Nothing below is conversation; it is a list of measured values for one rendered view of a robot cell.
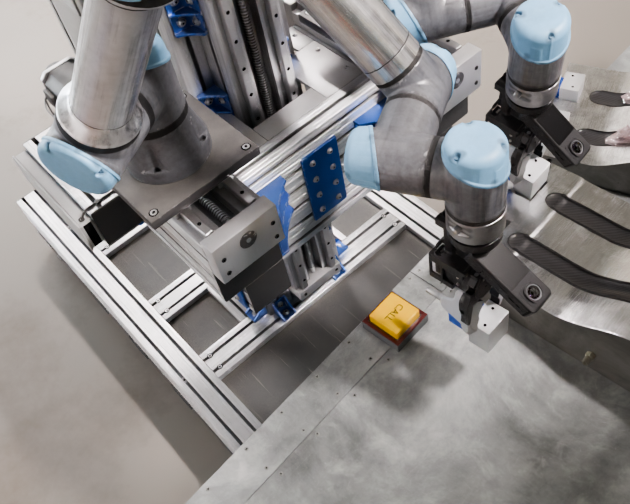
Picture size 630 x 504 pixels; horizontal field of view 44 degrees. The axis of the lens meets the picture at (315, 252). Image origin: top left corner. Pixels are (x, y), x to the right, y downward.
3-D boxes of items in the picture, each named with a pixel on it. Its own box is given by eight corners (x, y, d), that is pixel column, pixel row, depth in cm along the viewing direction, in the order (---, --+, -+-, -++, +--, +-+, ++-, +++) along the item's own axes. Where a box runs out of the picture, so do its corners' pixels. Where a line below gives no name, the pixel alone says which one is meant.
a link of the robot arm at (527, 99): (572, 65, 111) (538, 104, 109) (567, 85, 115) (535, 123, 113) (527, 41, 113) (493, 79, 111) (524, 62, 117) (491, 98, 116)
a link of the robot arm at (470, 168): (444, 110, 91) (518, 119, 89) (446, 174, 100) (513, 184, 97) (427, 159, 87) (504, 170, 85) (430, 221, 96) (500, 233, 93)
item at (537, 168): (467, 162, 140) (468, 145, 135) (484, 142, 141) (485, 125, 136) (530, 200, 134) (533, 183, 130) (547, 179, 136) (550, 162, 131)
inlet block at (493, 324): (418, 308, 123) (416, 289, 119) (438, 287, 125) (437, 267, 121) (488, 353, 116) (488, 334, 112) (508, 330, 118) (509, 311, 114)
